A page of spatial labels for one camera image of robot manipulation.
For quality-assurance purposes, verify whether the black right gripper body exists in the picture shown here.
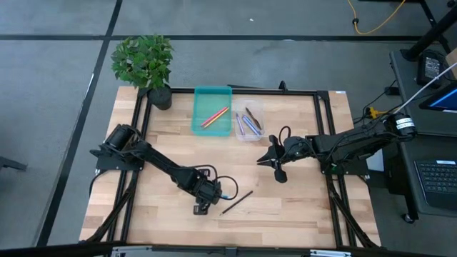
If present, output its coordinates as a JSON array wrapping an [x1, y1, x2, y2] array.
[[268, 134, 317, 184]]

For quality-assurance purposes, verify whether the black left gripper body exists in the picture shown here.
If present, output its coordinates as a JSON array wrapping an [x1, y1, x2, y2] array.
[[194, 177, 224, 207]]

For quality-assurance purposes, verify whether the light blue pen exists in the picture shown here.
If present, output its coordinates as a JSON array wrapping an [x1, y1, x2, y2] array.
[[241, 114, 263, 137]]

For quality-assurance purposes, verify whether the brown pen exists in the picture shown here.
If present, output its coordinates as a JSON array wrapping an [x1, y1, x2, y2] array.
[[244, 106, 263, 131]]

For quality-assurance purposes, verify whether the lavender pen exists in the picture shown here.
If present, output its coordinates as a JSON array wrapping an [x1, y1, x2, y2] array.
[[234, 111, 246, 136]]

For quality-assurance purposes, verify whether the yellow pencil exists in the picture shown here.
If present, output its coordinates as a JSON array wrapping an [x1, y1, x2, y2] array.
[[201, 107, 231, 129]]

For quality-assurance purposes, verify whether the pink pencil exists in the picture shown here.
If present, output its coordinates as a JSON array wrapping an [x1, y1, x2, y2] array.
[[199, 106, 230, 128]]

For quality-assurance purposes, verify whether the clear plastic bin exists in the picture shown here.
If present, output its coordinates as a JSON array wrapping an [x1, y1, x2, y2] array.
[[232, 99, 267, 142]]

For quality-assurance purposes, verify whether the black pencil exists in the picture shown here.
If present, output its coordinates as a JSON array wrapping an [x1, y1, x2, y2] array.
[[219, 189, 254, 217]]

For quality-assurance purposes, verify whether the teal plastic bin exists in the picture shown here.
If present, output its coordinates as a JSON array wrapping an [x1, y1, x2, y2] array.
[[190, 85, 234, 138]]

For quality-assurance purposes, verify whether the dark grey desk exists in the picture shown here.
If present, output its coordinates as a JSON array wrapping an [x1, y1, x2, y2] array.
[[388, 49, 457, 219]]

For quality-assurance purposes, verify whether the green plant in black pot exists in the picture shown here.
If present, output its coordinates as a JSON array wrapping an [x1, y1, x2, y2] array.
[[110, 33, 176, 111]]

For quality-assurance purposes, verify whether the black keyboard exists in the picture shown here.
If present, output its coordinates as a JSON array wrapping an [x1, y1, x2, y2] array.
[[413, 158, 457, 212]]

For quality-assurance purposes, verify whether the computer monitor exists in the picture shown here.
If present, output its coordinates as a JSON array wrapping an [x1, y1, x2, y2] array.
[[418, 81, 457, 114]]

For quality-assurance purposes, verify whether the black power adapter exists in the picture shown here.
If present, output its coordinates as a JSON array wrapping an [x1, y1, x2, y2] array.
[[416, 51, 446, 89]]

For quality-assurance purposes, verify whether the black floor stand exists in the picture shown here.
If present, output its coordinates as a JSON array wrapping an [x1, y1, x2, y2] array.
[[399, 0, 457, 62]]

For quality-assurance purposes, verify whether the black floor leg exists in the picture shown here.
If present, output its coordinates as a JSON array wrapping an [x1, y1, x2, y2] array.
[[0, 155, 28, 172]]

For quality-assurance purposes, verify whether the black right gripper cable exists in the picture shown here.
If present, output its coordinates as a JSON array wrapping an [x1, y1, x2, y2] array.
[[278, 125, 292, 144]]

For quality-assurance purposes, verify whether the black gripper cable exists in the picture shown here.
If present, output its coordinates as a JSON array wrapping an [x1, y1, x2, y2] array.
[[191, 163, 240, 201], [278, 125, 292, 144]]

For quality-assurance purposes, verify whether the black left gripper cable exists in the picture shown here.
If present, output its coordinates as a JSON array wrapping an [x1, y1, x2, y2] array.
[[191, 163, 240, 201]]

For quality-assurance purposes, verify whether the black table frame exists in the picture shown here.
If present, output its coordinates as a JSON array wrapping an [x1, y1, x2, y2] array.
[[79, 80, 381, 249]]

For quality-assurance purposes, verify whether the yellow cable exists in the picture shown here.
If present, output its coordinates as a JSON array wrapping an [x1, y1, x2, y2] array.
[[346, 0, 407, 36]]

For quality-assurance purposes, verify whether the white cable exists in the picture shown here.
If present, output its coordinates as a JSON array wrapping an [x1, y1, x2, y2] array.
[[399, 61, 457, 109]]

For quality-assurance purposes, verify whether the black camera mount rail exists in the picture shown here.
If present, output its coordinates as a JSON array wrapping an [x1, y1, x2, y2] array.
[[0, 241, 457, 257]]

